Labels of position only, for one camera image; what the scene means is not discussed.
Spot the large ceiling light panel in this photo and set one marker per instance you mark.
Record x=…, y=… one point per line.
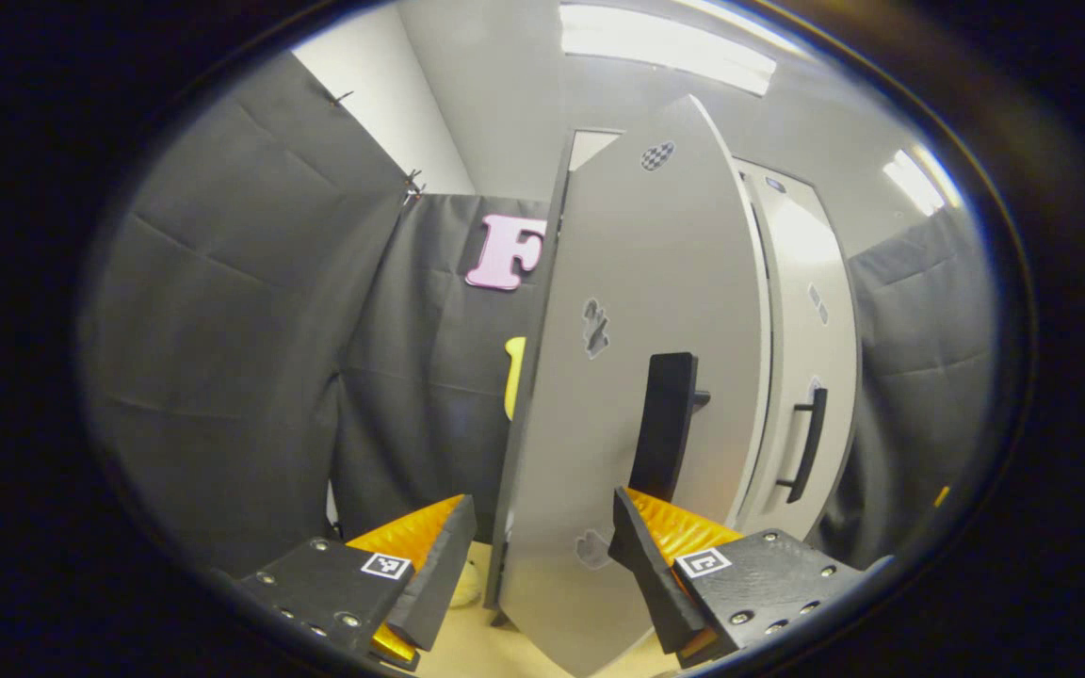
x=665, y=47

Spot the small pale object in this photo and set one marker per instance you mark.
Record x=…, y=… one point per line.
x=467, y=586

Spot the small ceiling light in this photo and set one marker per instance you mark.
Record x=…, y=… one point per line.
x=919, y=181

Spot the small metal clip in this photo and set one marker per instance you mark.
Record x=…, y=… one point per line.
x=342, y=97
x=412, y=185

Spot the grey cabinet door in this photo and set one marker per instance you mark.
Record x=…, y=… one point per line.
x=787, y=330
x=580, y=471

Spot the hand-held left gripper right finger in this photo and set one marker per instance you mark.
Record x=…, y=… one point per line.
x=665, y=603

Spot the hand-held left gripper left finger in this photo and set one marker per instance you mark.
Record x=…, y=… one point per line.
x=439, y=584

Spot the grey cabinet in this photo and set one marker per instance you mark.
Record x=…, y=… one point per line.
x=594, y=149

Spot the black backdrop cloth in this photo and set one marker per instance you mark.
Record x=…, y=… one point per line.
x=222, y=330
x=919, y=377
x=411, y=377

